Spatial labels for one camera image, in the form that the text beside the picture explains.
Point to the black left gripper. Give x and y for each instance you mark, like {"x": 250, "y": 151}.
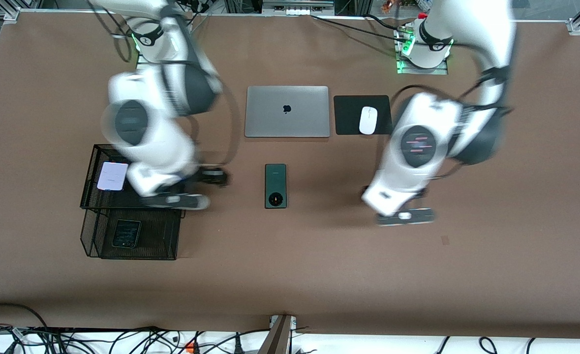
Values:
{"x": 422, "y": 193}

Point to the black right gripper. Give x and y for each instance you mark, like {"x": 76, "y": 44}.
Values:
{"x": 214, "y": 176}

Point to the green round-camera phone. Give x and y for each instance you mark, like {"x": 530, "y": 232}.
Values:
{"x": 275, "y": 182}

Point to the white flip phone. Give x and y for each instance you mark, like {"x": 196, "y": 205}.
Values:
{"x": 111, "y": 176}

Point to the black flip phone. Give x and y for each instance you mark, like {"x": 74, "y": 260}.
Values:
{"x": 126, "y": 234}

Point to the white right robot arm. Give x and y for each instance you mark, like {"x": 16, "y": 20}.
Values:
{"x": 147, "y": 137}

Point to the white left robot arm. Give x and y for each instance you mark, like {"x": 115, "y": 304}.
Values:
{"x": 417, "y": 142}

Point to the black mesh two-tier tray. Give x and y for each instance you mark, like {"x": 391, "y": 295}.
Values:
{"x": 162, "y": 236}

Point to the silver closed laptop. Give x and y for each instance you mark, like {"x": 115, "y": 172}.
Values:
{"x": 270, "y": 118}

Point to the white computer mouse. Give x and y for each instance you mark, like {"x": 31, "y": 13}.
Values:
{"x": 368, "y": 120}

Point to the black mouse pad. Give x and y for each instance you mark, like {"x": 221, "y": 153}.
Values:
{"x": 349, "y": 123}

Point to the white power strip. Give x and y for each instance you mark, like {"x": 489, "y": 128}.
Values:
{"x": 297, "y": 11}

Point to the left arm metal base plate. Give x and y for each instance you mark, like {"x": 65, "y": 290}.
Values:
{"x": 440, "y": 71}

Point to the aluminium profile post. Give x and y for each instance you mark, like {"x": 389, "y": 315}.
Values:
{"x": 277, "y": 339}

